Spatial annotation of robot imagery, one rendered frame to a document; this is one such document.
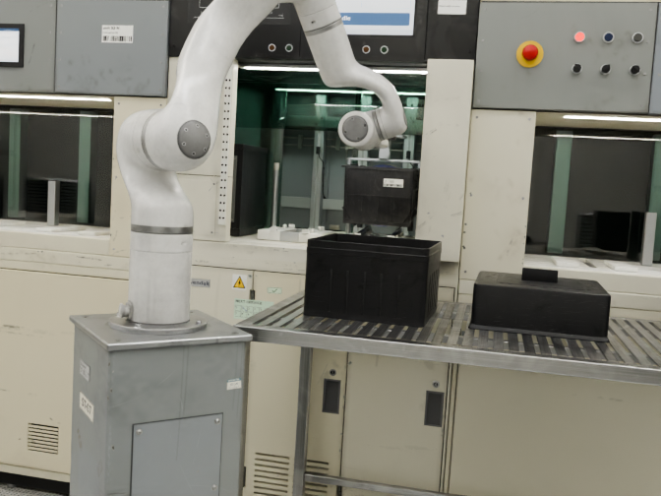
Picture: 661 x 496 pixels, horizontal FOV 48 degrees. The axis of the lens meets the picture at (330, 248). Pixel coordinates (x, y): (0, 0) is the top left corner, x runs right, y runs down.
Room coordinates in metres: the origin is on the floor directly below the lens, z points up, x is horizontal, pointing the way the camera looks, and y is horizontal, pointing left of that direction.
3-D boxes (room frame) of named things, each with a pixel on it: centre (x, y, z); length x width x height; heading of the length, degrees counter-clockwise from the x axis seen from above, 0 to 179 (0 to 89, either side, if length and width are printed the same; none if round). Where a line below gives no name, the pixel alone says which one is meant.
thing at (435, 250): (1.74, -0.11, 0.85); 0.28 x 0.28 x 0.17; 76
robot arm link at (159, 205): (1.46, 0.35, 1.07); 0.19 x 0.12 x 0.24; 42
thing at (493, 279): (1.70, -0.49, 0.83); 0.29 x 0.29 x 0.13; 76
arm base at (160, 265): (1.44, 0.33, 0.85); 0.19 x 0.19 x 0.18
